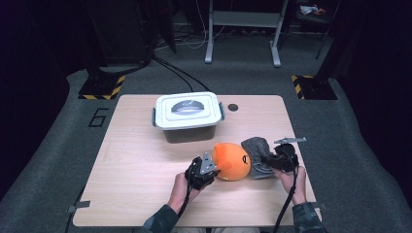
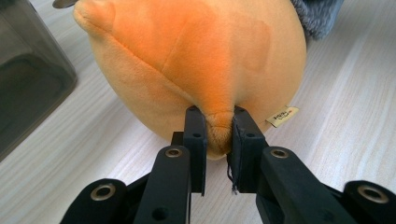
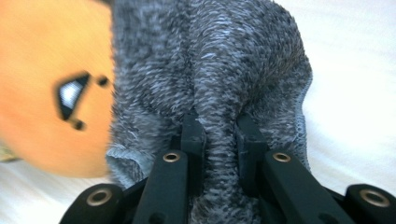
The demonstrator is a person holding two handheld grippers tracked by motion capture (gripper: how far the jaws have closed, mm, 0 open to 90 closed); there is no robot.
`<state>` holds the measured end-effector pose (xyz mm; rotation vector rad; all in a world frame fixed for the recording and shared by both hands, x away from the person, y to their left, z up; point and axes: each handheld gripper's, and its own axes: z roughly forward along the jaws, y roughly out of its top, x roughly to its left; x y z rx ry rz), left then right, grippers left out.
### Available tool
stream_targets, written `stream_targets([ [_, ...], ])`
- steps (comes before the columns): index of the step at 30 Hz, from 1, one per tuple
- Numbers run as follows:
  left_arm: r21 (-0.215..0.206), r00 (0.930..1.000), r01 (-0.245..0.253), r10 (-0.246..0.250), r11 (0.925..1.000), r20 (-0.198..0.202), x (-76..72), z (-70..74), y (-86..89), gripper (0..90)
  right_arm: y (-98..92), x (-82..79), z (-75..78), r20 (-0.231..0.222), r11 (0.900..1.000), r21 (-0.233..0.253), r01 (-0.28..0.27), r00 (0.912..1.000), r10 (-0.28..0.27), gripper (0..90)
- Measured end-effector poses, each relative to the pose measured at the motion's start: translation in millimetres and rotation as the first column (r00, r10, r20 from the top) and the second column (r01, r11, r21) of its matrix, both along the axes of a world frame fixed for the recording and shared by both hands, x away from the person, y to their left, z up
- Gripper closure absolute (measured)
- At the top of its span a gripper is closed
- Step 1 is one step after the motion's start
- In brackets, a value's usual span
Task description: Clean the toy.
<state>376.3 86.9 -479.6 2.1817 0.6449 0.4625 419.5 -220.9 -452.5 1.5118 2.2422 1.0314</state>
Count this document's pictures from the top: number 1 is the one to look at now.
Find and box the right hand-held gripper cable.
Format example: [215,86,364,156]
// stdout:
[273,151,299,233]

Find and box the black metal rack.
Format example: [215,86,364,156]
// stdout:
[281,0,342,61]

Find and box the dark curtain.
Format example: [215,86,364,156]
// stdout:
[0,0,98,202]
[324,0,412,195]

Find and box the small colourful object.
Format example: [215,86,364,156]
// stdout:
[299,4,326,17]

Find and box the white floor cable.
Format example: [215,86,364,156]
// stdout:
[184,0,226,50]

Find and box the person's left hand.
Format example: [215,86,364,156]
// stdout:
[166,171,212,216]

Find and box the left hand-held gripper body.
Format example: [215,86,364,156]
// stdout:
[184,151,218,191]

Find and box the hand-held gripper cable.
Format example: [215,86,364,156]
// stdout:
[273,151,299,233]
[176,181,196,218]

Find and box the white metal stand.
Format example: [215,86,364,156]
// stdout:
[204,0,291,68]

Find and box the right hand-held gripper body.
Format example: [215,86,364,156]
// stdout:
[271,136,307,174]

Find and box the grey fuzzy towel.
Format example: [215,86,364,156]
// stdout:
[241,136,277,180]

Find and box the white container lid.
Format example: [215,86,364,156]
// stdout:
[154,91,224,131]

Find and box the left hand-held gripper cable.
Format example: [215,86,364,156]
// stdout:
[176,181,196,218]

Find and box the black equipment cabinet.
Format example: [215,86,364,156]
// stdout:
[85,0,178,76]

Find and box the orange plush toy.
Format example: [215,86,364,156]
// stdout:
[212,142,253,182]

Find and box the black floor cable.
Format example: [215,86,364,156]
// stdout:
[154,56,214,93]
[152,57,194,93]

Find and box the clear grey storage box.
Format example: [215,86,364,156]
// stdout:
[151,101,226,145]

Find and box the person's right hand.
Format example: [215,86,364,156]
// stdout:
[272,164,308,207]

